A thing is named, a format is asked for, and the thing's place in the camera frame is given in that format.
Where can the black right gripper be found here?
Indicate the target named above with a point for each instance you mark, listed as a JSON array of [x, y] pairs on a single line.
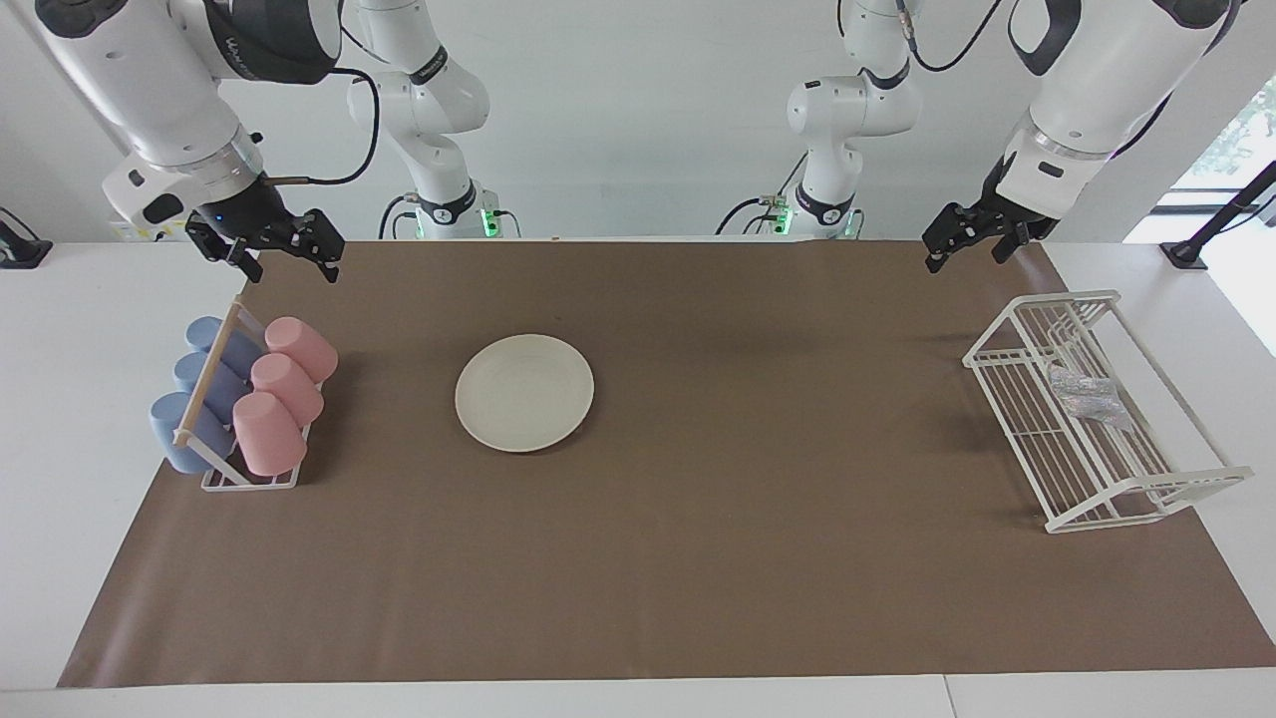
[[254, 219]]

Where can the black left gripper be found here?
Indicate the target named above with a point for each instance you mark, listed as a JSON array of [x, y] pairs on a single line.
[[997, 214]]

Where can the clear plastic packet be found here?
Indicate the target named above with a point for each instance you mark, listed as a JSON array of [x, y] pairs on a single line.
[[1089, 397]]

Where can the cream round plate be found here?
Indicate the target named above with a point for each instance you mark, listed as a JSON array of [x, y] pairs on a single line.
[[524, 393]]

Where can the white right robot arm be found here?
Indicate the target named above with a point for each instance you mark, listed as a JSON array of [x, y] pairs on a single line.
[[150, 80]]

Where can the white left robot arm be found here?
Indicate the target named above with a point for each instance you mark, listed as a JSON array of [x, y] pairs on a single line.
[[1097, 80]]

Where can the pink plastic cup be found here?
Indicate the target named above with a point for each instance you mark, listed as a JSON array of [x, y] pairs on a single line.
[[289, 387], [269, 434], [304, 347]]

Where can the blue plastic cup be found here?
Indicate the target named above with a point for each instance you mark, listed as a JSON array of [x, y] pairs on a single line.
[[171, 434], [237, 347], [221, 384]]

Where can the black stand with pole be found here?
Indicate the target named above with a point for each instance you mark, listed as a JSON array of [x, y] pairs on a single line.
[[1186, 251]]

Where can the brown paper table mat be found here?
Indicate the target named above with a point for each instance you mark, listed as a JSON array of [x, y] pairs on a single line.
[[698, 558]]

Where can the white wall power outlet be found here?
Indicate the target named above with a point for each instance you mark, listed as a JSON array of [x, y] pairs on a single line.
[[135, 233]]

